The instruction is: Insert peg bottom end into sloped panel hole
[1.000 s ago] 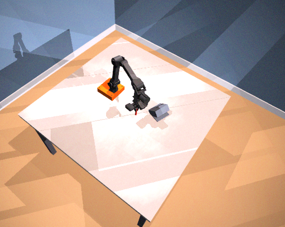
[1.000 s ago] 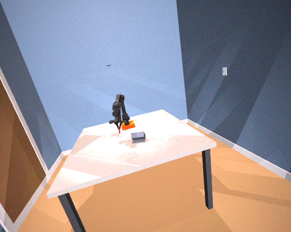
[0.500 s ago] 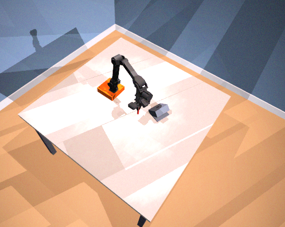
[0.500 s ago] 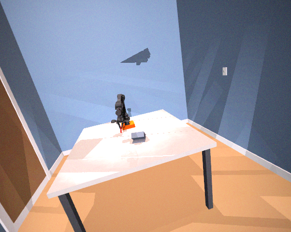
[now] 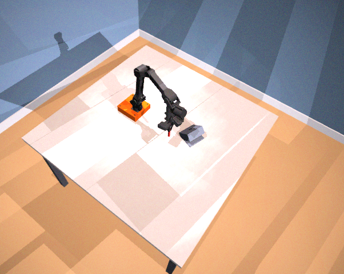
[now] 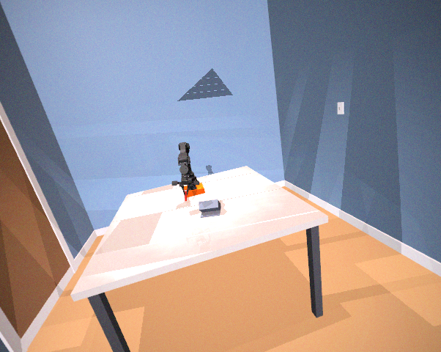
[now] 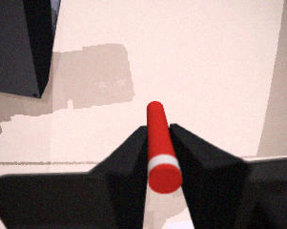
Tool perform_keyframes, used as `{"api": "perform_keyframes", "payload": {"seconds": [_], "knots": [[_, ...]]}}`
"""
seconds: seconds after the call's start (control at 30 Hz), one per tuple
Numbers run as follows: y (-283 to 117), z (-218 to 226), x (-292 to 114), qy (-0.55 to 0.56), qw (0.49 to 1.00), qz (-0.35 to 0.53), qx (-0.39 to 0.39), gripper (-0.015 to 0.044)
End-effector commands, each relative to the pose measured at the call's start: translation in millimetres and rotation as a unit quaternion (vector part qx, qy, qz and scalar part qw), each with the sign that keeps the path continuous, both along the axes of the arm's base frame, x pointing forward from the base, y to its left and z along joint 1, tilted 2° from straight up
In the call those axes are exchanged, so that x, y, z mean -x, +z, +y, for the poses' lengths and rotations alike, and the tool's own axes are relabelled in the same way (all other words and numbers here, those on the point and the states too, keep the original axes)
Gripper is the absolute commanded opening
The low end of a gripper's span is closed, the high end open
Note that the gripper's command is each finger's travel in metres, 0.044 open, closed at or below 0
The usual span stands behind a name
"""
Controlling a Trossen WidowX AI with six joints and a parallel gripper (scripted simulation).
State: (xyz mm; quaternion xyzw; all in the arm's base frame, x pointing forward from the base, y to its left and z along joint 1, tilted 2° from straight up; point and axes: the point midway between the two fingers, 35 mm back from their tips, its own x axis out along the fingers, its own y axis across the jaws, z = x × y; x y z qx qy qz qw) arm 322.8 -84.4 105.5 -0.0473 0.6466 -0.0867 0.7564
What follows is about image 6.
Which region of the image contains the grey sloped panel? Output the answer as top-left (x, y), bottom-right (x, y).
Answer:
top-left (199, 199), bottom-right (221, 218)

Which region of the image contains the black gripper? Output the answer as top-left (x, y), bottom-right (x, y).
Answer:
top-left (172, 173), bottom-right (199, 195)

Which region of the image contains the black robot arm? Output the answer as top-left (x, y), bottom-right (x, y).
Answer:
top-left (178, 142), bottom-right (197, 191)

